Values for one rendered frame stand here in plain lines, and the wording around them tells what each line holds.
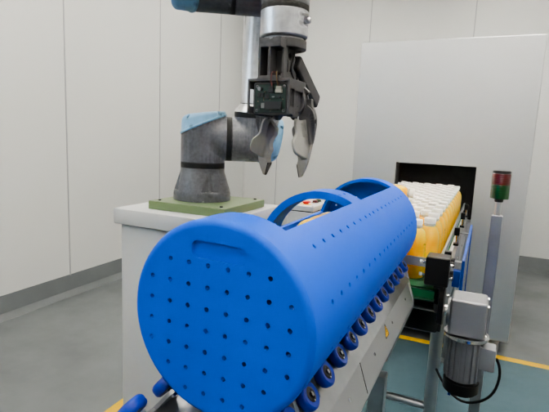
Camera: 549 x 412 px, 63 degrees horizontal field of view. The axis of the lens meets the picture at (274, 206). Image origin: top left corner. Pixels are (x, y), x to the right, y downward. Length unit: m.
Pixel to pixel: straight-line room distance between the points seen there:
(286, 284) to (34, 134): 3.32
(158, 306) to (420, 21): 5.38
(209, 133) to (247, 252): 0.63
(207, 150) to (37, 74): 2.75
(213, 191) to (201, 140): 0.13
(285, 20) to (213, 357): 0.50
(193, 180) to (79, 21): 3.09
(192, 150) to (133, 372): 0.61
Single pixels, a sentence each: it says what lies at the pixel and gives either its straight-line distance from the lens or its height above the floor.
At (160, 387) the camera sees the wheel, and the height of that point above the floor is 0.97.
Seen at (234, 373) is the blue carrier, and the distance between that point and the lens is 0.65.
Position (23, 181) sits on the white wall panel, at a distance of 3.73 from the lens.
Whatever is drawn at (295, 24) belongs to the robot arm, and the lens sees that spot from 0.73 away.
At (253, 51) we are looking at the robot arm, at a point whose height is 1.55.
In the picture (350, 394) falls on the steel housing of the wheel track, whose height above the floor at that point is 0.88.
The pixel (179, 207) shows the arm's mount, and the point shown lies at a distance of 1.13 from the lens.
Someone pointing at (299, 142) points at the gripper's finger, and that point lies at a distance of 0.72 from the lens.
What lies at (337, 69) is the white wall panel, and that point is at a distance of 5.94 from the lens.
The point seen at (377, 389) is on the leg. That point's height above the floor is 0.58.
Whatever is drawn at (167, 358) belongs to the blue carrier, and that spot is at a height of 1.02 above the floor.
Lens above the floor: 1.34
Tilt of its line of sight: 9 degrees down
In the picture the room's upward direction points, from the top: 3 degrees clockwise
